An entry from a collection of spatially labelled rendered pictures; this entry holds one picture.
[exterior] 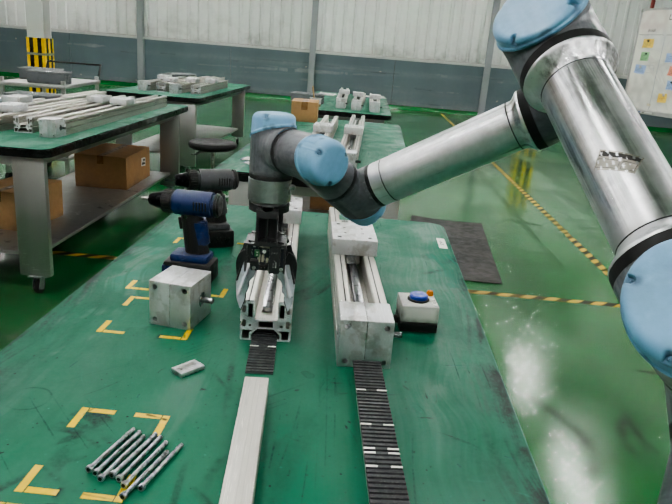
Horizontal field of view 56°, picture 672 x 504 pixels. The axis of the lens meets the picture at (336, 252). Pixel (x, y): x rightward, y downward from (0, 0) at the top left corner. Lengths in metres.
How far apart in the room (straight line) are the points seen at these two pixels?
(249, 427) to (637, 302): 0.58
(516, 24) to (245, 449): 0.66
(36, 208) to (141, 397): 2.48
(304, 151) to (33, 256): 2.73
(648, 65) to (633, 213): 6.62
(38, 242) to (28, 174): 0.35
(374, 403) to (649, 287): 0.54
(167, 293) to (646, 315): 0.94
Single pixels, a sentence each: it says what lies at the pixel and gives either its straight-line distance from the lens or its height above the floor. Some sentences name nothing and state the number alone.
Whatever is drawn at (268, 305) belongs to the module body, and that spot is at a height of 0.84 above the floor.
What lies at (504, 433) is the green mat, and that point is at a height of 0.78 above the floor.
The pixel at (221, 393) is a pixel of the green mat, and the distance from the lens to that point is 1.11.
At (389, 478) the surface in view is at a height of 0.81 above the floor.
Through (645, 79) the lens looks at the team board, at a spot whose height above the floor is 1.28.
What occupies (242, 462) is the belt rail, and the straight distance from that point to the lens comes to 0.90.
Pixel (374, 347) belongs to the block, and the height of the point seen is 0.82.
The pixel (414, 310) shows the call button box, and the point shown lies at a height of 0.83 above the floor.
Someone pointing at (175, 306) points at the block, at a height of 0.83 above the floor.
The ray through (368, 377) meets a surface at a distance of 1.11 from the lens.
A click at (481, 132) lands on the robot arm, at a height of 1.24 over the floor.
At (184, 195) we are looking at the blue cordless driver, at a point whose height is 0.99.
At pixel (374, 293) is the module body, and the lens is 1.33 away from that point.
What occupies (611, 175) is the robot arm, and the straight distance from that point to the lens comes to 0.71.
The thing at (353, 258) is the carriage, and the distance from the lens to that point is 1.57.
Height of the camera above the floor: 1.34
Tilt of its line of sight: 18 degrees down
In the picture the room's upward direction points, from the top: 5 degrees clockwise
